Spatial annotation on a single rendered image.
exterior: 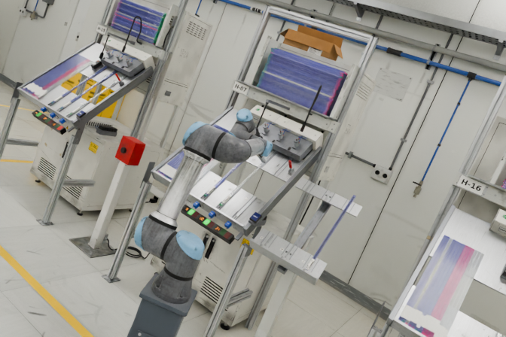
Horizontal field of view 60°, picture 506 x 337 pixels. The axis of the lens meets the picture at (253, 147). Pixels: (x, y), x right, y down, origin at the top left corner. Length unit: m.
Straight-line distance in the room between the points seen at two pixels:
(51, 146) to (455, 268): 2.95
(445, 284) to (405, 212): 1.84
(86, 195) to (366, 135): 2.38
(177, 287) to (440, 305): 1.09
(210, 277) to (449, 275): 1.34
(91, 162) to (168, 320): 1.91
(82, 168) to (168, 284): 1.94
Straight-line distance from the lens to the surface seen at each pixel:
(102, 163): 3.38
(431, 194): 3.88
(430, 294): 2.09
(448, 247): 2.24
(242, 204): 2.30
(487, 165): 2.54
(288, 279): 2.23
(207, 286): 2.76
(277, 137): 2.55
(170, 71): 3.48
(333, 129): 2.53
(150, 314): 1.73
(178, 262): 1.65
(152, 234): 1.67
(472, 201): 2.54
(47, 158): 3.81
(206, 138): 1.67
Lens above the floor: 1.38
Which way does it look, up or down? 7 degrees down
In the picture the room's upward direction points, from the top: 22 degrees clockwise
